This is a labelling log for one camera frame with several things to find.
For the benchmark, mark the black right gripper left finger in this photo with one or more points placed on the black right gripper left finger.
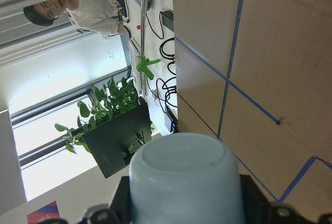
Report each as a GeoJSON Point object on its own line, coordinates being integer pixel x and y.
{"type": "Point", "coordinates": [121, 201]}

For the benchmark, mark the silver reach grabber tool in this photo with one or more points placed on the silver reach grabber tool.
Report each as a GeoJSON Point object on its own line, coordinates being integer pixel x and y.
{"type": "Point", "coordinates": [144, 62]}

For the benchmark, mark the black power adapter brick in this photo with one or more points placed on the black power adapter brick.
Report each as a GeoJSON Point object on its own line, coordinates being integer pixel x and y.
{"type": "Point", "coordinates": [167, 19]}

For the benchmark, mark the white computer keyboard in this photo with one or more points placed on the white computer keyboard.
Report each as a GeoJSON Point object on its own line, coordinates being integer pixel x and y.
{"type": "Point", "coordinates": [135, 58]}

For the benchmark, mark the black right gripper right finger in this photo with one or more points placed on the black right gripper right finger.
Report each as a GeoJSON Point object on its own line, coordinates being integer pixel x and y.
{"type": "Point", "coordinates": [256, 205]}

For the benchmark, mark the light blue ikea cup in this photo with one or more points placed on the light blue ikea cup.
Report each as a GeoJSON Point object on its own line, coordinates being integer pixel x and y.
{"type": "Point", "coordinates": [185, 178]}

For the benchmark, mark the seated person white shirt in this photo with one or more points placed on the seated person white shirt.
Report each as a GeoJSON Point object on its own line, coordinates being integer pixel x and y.
{"type": "Point", "coordinates": [93, 15]}

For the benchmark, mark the green potted plant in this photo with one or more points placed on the green potted plant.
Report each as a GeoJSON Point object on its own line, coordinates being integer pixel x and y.
{"type": "Point", "coordinates": [113, 99]}

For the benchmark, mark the black computer monitor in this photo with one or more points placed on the black computer monitor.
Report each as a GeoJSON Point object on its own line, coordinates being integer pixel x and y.
{"type": "Point", "coordinates": [114, 143]}

